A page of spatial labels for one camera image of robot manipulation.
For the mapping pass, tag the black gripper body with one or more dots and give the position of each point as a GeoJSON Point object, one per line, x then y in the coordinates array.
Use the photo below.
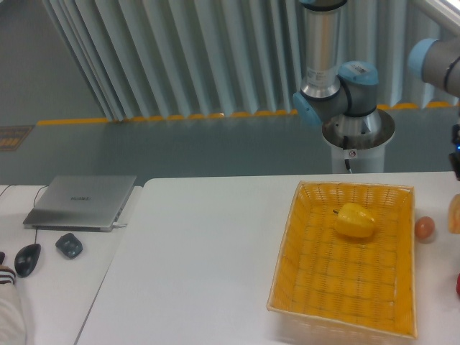
{"type": "Point", "coordinates": [454, 156]}

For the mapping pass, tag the triangular toasted bread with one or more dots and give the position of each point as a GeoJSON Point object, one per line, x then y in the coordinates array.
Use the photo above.
{"type": "Point", "coordinates": [454, 215]}

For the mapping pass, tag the person forearm striped sleeve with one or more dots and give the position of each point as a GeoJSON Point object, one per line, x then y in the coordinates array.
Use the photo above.
{"type": "Point", "coordinates": [13, 328]}

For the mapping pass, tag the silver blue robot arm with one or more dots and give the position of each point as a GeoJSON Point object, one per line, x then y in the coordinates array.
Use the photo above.
{"type": "Point", "coordinates": [344, 101]}

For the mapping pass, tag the brown egg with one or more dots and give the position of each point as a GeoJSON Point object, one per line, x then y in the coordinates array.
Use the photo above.
{"type": "Point", "coordinates": [424, 227]}

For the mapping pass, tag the yellow bell pepper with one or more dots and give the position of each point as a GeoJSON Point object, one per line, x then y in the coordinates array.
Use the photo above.
{"type": "Point", "coordinates": [354, 220]}

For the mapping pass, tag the red object at edge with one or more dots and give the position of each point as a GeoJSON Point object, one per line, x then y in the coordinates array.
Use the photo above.
{"type": "Point", "coordinates": [458, 285]}

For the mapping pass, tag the yellow woven basket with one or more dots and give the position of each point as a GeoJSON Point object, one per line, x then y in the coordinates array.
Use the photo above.
{"type": "Point", "coordinates": [354, 284]}

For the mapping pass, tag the silver closed laptop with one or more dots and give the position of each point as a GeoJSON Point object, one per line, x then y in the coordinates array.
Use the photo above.
{"type": "Point", "coordinates": [83, 203]}

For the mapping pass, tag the black computer mouse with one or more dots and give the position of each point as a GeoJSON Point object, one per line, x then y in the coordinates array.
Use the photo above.
{"type": "Point", "coordinates": [27, 259]}

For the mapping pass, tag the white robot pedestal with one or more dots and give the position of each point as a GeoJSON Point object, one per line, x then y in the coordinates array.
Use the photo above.
{"type": "Point", "coordinates": [358, 144]}

